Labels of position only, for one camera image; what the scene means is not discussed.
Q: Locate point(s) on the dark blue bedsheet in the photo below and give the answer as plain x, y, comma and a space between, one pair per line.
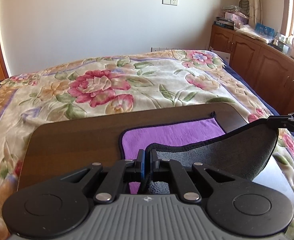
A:
246, 85

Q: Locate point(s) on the purple and grey towel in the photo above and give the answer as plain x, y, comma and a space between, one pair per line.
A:
177, 135

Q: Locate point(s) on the wooden cabinet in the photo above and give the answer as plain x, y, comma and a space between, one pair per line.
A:
261, 65

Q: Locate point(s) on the blue packet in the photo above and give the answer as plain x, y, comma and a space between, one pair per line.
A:
264, 29

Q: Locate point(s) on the patterned curtain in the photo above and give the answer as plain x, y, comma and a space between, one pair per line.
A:
254, 0

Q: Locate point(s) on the clear plastic bags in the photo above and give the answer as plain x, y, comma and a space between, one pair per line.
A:
251, 32

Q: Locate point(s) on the white wall switch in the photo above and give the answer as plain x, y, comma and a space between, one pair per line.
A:
166, 0

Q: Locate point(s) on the pink box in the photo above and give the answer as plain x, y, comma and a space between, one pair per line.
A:
235, 17

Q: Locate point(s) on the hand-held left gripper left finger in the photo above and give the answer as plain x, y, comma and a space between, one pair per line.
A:
142, 165

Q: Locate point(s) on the group of bottles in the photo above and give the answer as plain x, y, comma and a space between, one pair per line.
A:
290, 45

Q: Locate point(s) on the stack of books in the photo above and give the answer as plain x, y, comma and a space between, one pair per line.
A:
223, 23

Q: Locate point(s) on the floral blanket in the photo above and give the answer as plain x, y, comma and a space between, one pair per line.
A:
92, 85

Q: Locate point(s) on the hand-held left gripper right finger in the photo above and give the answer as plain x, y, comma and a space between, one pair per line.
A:
153, 165

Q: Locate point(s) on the white wall socket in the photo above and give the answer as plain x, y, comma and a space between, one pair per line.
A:
174, 1

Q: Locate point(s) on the white flat box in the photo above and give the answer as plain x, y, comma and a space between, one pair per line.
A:
220, 54

